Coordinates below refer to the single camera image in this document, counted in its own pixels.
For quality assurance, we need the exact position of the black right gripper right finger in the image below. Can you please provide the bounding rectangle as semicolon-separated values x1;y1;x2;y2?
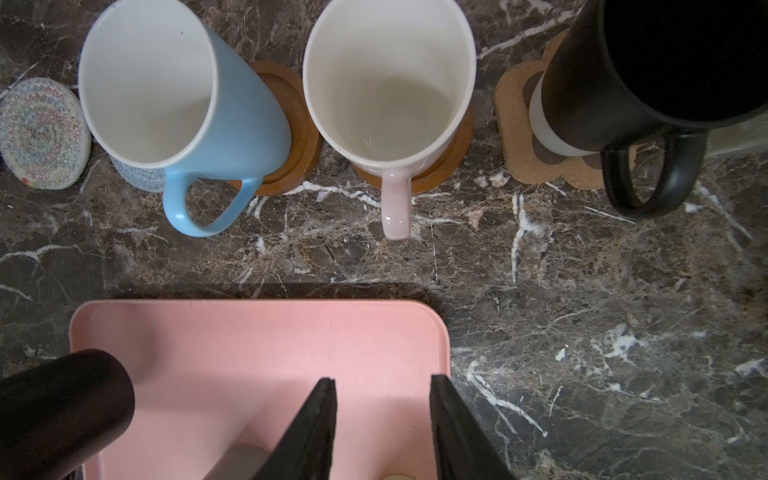
429;374;515;480

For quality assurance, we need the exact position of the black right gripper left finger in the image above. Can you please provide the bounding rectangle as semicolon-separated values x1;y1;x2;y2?
253;378;338;480

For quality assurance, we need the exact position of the grey mug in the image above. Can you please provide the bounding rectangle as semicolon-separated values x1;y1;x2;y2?
204;445;270;480

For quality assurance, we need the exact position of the light green mug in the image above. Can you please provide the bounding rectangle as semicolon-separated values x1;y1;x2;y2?
382;474;414;480

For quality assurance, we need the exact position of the black mug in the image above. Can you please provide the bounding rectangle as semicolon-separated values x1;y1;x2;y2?
1;349;136;479
529;0;767;220

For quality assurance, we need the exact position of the brown wooden coaster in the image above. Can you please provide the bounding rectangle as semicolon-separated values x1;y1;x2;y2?
227;59;324;198
352;104;476;196

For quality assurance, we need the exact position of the brown paw shaped coaster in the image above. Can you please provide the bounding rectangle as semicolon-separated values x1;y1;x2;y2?
493;31;604;190

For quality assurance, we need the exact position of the white pink mug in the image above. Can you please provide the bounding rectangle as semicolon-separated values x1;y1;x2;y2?
303;0;477;240

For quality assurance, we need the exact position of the blue mug white inside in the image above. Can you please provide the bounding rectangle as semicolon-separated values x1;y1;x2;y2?
78;0;292;237

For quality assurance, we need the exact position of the light grey woven coaster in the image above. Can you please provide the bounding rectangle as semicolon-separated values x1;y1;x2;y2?
1;78;92;190

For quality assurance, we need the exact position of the blue grey round coaster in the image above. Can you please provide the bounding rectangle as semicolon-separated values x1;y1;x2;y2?
110;157;165;193

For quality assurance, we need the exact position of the pink rectangular tray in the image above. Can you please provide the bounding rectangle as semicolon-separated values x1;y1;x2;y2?
70;300;450;479

